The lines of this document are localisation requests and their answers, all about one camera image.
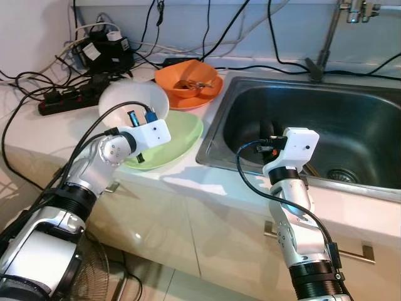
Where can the white bowl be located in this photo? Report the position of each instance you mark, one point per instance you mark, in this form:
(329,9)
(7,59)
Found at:
(125,97)

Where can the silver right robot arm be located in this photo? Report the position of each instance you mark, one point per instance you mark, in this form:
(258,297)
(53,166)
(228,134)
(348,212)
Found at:
(294,213)

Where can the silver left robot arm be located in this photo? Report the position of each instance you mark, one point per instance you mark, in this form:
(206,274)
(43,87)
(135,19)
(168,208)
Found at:
(88,169)

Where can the light green plate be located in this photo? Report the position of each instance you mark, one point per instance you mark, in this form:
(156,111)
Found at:
(182,141)

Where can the wooden chopstick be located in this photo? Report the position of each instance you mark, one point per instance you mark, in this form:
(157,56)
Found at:
(315,170)

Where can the stainless steel sink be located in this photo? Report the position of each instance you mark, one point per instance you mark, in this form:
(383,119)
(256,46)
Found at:
(351,125)

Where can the sink drain strainer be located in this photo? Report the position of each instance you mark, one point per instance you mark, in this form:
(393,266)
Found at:
(341,175)

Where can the orange bowl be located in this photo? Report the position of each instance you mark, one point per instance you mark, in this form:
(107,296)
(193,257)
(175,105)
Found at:
(172,75)

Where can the black power strip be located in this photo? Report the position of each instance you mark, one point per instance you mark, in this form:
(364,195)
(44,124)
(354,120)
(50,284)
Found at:
(62,100)

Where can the flat black adapter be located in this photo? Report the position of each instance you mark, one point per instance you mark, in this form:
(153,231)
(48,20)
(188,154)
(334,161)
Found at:
(178,62)

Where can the metal faucet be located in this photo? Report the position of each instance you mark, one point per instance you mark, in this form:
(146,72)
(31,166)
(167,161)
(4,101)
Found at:
(329,37)

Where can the black charger block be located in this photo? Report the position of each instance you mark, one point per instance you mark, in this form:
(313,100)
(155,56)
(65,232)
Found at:
(109,53)

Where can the black floor fan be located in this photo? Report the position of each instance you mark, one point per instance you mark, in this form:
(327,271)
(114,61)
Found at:
(91,276)

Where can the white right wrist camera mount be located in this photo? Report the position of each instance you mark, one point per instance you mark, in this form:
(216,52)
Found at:
(297,147)

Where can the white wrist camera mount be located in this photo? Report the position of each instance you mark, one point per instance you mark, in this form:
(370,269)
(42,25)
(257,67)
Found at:
(150,133)
(297,147)

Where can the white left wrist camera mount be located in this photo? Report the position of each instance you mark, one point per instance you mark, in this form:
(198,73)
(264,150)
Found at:
(150,133)

